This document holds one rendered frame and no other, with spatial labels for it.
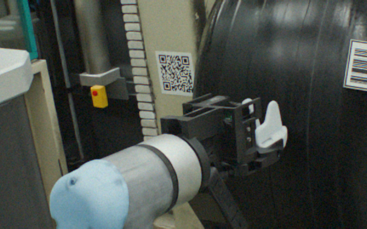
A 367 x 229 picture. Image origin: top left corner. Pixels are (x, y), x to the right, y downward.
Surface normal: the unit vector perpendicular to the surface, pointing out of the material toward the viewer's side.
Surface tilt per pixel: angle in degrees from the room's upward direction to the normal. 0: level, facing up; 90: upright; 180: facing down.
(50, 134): 90
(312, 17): 48
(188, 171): 79
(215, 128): 89
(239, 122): 89
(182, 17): 90
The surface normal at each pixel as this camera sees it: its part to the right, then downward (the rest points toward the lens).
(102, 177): 0.30, -0.77
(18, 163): 0.74, 0.11
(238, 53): -0.59, -0.21
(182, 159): 0.65, -0.39
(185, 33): -0.60, 0.34
